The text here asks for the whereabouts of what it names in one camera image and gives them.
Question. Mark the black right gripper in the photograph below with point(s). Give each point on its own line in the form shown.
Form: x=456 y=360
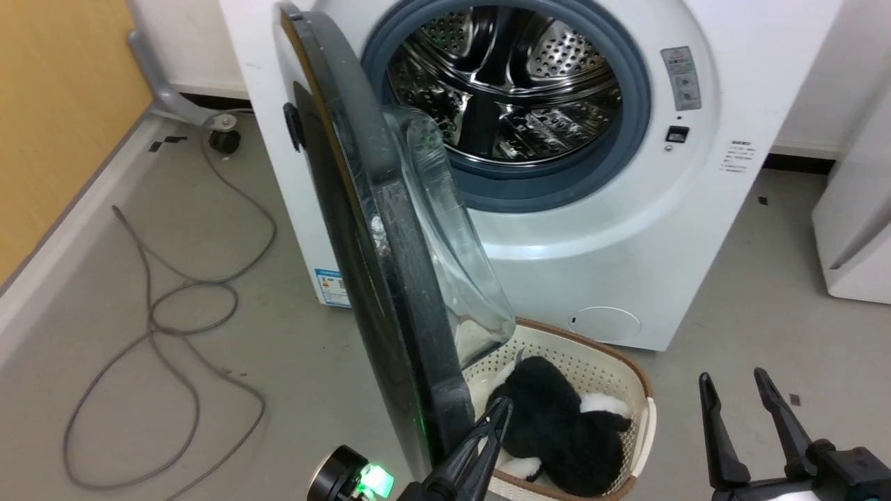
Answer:
x=853 y=473

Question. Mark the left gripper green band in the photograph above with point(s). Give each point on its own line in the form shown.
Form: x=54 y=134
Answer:
x=407 y=490

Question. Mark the black washing machine door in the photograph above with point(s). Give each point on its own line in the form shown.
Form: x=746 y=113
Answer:
x=407 y=285

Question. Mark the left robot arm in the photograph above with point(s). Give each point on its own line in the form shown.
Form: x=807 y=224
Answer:
x=334 y=476

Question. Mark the white front-load washing machine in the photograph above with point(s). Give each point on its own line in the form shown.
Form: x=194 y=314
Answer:
x=626 y=243

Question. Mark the grey rubber door gasket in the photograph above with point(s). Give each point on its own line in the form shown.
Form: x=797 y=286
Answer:
x=557 y=189

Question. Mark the black door latch socket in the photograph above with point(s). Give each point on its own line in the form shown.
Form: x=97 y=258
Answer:
x=676 y=133

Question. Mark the black and white garment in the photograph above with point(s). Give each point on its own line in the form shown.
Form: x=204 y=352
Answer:
x=557 y=424

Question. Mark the cream plastic laundry basket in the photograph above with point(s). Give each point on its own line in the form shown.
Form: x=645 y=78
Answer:
x=600 y=362

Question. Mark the round white filter cover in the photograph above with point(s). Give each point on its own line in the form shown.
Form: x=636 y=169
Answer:
x=604 y=324

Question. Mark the blue energy label sticker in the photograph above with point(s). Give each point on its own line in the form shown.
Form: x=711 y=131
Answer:
x=333 y=288

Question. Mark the white cabinet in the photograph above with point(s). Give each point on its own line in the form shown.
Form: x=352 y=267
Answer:
x=856 y=229

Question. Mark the small printed text label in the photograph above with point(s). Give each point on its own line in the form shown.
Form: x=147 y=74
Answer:
x=738 y=156

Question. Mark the grey warning sticker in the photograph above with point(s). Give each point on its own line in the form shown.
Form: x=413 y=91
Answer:
x=681 y=78

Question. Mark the stainless steel washer drum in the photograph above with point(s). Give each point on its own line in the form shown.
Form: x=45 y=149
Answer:
x=557 y=56

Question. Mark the black caster wheel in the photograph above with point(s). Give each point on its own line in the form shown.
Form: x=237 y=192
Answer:
x=225 y=141

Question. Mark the grey wheeled stand leg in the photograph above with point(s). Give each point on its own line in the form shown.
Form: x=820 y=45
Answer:
x=156 y=83

